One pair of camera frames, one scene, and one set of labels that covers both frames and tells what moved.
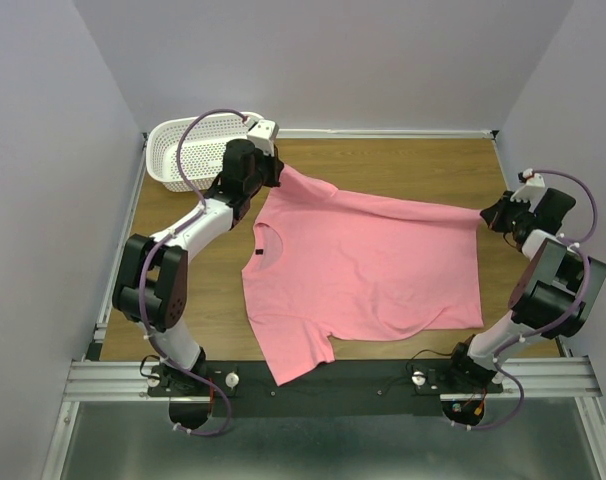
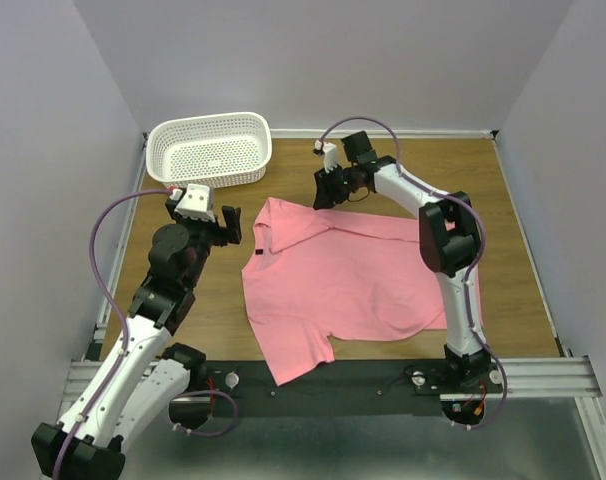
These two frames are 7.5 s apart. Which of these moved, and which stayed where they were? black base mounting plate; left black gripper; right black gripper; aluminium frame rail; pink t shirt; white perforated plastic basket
Moved: pink t shirt; left black gripper; right black gripper
Stayed: black base mounting plate; white perforated plastic basket; aluminium frame rail
